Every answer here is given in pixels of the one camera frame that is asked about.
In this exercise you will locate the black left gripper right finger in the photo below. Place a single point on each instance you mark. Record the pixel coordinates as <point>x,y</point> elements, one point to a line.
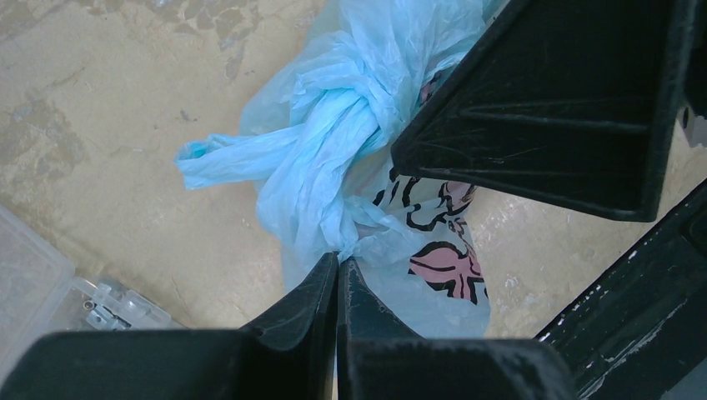
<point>380,357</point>

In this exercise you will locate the light blue plastic bag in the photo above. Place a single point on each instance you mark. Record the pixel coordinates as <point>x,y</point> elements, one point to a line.
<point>315,141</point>

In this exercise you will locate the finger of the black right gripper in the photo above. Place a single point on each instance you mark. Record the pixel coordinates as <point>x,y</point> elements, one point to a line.
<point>640,328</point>
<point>570,103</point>

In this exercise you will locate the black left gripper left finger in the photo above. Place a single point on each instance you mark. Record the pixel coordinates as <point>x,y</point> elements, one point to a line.
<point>286,352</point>

